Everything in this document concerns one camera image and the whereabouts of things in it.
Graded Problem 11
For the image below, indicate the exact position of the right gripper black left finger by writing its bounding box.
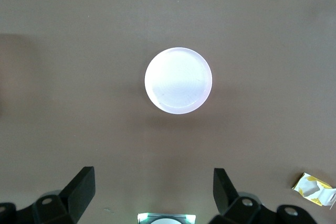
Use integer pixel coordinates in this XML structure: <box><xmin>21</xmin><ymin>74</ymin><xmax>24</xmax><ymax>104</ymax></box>
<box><xmin>0</xmin><ymin>166</ymin><xmax>96</xmax><ymax>224</ymax></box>

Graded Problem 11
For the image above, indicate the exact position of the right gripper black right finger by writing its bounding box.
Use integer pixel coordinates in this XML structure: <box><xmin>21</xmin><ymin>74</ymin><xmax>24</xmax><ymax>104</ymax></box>
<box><xmin>209</xmin><ymin>167</ymin><xmax>318</xmax><ymax>224</ymax></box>

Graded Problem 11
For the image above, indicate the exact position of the torn yellow white paper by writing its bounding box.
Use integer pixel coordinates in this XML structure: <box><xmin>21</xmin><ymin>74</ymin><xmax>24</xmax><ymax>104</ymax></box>
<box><xmin>291</xmin><ymin>172</ymin><xmax>336</xmax><ymax>207</ymax></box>

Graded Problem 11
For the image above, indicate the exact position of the white round plate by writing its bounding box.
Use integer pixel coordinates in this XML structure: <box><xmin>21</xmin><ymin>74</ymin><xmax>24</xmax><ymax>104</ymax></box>
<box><xmin>144</xmin><ymin>47</ymin><xmax>213</xmax><ymax>115</ymax></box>

